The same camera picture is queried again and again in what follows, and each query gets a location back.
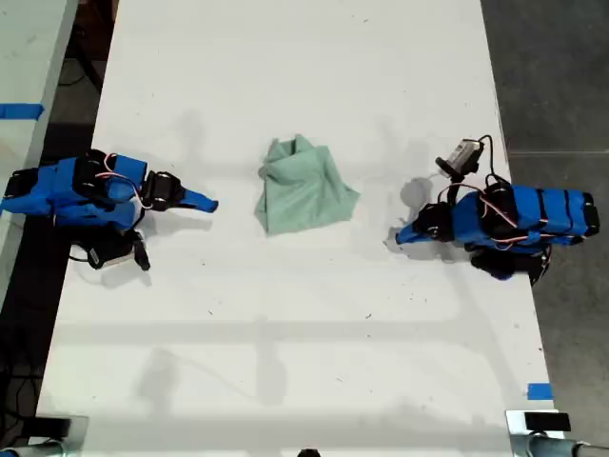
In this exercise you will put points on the metal clamp plate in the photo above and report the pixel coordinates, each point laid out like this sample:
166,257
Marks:
80,431
515,426

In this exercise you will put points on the small black box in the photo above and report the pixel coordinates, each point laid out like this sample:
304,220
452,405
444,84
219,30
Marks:
47,427
547,422

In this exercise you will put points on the short blue tape strip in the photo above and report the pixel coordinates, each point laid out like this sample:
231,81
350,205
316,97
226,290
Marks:
540,391

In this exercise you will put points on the long blue tape strip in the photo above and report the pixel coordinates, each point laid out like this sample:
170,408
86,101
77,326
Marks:
21,111

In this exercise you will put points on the black round knob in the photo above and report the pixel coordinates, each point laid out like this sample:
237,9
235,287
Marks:
309,453

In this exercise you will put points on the silver camera box on stalk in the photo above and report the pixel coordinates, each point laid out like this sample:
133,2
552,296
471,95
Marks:
464,154

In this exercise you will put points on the black camera box on stalk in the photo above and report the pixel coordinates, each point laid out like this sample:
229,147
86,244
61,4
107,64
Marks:
111,250

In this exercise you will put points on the pale green T-shirt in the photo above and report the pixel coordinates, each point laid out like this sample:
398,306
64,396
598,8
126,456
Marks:
304,192

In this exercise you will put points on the grey metal pipe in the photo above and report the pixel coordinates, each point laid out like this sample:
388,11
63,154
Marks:
561,448
33,450

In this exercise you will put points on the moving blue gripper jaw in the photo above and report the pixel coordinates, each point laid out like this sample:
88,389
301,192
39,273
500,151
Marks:
200,206
410,242

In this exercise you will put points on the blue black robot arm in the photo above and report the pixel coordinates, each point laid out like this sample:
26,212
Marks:
66,192
537,214

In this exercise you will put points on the pale side table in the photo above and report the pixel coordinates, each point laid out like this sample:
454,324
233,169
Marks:
24,57

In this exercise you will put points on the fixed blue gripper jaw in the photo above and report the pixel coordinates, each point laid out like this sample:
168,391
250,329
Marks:
412,232
197,196

